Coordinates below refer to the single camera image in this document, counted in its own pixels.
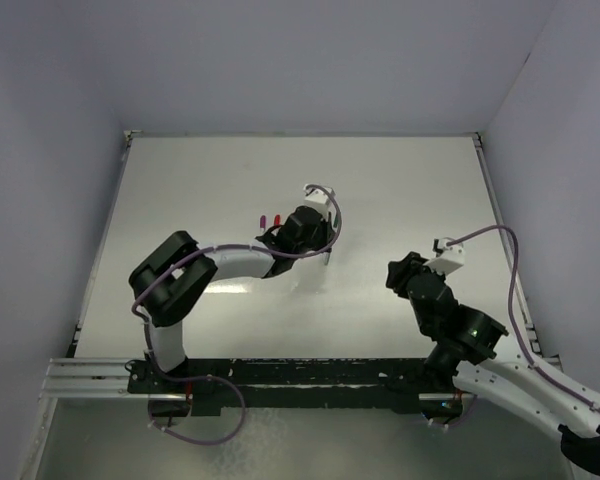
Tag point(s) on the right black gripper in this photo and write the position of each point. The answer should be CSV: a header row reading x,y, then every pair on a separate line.
x,y
400,269

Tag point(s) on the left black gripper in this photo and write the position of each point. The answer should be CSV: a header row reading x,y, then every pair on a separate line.
x,y
327,233

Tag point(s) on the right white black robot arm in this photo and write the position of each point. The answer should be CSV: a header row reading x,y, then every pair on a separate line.
x,y
476,353

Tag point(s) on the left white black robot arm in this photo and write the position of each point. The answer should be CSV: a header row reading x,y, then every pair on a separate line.
x,y
168,283

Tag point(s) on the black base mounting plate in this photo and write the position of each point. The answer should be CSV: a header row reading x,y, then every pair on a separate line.
x,y
402,386

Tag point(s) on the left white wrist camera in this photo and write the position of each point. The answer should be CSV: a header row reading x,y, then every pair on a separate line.
x,y
318,198

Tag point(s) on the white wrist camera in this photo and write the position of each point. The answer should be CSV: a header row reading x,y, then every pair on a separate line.
x,y
449,257
318,198

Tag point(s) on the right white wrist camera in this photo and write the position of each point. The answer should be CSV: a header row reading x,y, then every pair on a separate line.
x,y
449,257

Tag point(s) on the aluminium extrusion rail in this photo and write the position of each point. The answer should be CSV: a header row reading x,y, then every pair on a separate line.
x,y
85,378

